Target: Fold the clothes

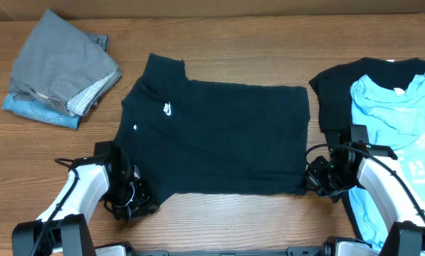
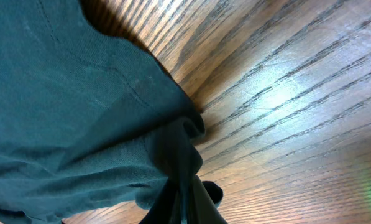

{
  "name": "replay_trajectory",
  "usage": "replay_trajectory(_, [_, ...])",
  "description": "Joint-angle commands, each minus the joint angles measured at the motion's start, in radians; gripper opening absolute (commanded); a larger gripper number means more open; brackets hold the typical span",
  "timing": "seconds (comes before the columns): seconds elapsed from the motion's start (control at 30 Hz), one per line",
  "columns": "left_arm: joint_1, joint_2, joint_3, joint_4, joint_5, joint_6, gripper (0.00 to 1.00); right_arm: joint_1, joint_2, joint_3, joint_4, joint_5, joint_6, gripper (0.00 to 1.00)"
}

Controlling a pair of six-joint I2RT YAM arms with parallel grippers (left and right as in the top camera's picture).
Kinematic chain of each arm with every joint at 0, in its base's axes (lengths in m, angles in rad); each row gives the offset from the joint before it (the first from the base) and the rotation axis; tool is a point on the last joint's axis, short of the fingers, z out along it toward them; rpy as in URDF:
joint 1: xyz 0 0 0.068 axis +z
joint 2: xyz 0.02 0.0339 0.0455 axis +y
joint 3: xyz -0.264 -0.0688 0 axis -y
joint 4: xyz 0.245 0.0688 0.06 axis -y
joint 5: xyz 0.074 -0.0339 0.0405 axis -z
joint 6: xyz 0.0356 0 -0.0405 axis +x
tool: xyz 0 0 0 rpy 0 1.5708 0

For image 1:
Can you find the light blue t-shirt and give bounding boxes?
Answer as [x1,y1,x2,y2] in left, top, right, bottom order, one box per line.
[347,68,425,252]

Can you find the grey folded shorts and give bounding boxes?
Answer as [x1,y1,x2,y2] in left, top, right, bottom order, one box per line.
[9,9,122,116]

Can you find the black Nike t-shirt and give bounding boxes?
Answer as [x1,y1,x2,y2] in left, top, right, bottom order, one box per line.
[115,54,310,203]

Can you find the light blue folded jeans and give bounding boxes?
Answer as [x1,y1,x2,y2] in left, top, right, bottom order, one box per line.
[2,93,81,130]

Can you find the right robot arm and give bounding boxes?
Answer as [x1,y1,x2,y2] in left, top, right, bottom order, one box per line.
[303,124,425,255]

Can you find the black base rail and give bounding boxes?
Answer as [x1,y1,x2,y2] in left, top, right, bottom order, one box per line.
[94,237,377,256]

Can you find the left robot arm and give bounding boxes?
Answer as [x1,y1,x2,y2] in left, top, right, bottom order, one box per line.
[11,141,158,256]

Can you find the plain black t-shirt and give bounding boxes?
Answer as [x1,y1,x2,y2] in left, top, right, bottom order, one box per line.
[309,58,425,247]

